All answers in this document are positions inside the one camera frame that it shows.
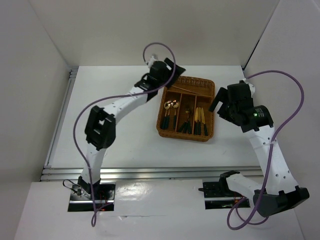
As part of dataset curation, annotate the copper chopstick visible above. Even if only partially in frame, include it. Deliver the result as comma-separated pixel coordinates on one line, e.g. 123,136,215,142
172,86,207,96

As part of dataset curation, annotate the gold knife green handle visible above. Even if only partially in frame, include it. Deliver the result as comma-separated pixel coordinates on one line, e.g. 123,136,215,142
194,107,199,135
201,108,208,136
196,107,201,135

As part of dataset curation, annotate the brown wicker cutlery tray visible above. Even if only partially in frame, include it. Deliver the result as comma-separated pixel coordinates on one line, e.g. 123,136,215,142
156,76,215,142

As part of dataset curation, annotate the gold spoon green handle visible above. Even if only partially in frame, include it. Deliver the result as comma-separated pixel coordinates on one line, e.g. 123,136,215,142
172,100,180,130
161,100,171,130
166,100,176,129

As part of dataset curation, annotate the gold fork green handle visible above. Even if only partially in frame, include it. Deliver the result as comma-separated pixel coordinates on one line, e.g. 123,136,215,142
177,107,193,133
181,107,192,133
185,108,192,134

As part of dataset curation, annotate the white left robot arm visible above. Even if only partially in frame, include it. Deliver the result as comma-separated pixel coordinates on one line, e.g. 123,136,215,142
77,58,186,200

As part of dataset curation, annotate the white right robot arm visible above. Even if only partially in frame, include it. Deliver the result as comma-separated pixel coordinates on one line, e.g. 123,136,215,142
209,80,310,218

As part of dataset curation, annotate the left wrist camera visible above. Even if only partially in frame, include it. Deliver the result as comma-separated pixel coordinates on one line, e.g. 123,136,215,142
145,54,159,69

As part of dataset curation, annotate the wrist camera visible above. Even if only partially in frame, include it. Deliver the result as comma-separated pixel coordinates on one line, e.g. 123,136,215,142
239,78,256,96
145,54,159,69

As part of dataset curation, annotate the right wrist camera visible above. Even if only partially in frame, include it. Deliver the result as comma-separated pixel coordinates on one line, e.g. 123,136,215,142
239,78,256,96

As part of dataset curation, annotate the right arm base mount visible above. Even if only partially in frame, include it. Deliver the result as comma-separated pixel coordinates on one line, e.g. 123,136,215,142
198,170,243,210

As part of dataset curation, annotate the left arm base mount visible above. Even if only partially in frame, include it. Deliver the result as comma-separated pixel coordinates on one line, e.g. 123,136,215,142
62,177,117,213

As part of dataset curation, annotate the aluminium table frame rail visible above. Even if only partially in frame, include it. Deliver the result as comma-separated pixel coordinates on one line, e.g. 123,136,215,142
41,66,262,181

